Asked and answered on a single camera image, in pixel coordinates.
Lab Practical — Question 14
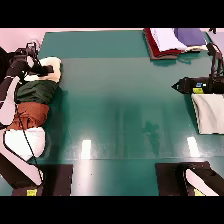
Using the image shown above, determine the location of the cream garment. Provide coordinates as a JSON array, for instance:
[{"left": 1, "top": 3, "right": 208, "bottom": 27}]
[{"left": 23, "top": 56, "right": 63, "bottom": 84}]

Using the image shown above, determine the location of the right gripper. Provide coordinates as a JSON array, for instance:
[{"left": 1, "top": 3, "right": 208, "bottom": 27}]
[{"left": 179, "top": 76, "right": 217, "bottom": 95}]

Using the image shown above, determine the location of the purple garment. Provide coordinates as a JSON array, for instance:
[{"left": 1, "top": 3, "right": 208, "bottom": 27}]
[{"left": 173, "top": 28, "right": 208, "bottom": 48}]

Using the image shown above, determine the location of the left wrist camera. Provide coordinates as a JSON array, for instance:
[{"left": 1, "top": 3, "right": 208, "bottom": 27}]
[{"left": 14, "top": 41, "right": 40, "bottom": 65}]

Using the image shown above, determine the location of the black cable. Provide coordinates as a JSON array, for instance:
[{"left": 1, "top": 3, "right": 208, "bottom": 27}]
[{"left": 13, "top": 99, "right": 45, "bottom": 183}]

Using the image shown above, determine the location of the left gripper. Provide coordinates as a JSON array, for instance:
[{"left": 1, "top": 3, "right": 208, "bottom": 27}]
[{"left": 31, "top": 64, "right": 55, "bottom": 77}]

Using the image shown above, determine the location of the dark green garment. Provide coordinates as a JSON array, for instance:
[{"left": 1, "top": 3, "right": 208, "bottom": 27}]
[{"left": 15, "top": 80, "right": 60, "bottom": 105}]

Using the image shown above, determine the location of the orange garment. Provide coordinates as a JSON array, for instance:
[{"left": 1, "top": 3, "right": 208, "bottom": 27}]
[{"left": 7, "top": 101, "right": 51, "bottom": 131}]

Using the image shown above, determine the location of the white garment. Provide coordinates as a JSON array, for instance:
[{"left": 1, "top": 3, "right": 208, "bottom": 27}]
[
  {"left": 149, "top": 28, "right": 190, "bottom": 53},
  {"left": 190, "top": 93, "right": 224, "bottom": 136},
  {"left": 3, "top": 126, "right": 47, "bottom": 163}
]

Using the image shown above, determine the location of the red garment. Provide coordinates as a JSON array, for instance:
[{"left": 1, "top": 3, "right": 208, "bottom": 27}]
[{"left": 143, "top": 28, "right": 184, "bottom": 61}]

